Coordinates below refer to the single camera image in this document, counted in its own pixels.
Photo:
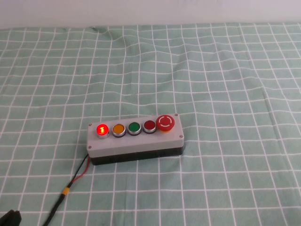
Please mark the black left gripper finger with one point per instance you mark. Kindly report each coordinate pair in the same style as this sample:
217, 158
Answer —
8, 219

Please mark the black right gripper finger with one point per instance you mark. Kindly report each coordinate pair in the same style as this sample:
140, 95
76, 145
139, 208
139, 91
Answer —
17, 219

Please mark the red indicator light button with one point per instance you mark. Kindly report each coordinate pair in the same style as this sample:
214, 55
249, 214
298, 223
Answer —
102, 130

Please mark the yellow push button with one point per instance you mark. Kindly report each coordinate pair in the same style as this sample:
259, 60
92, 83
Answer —
118, 129

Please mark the grey black button control box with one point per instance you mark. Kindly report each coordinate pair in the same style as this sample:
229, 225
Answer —
131, 143

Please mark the green push button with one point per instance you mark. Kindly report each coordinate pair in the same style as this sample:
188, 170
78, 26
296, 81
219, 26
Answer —
134, 127

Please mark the flat red push button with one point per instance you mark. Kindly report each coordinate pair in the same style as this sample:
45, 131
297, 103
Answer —
149, 125

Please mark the red mushroom emergency stop button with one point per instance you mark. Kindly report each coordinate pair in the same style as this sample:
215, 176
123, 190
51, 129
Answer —
165, 122

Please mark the green white checked tablecloth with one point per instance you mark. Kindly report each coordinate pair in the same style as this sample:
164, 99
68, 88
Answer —
211, 82

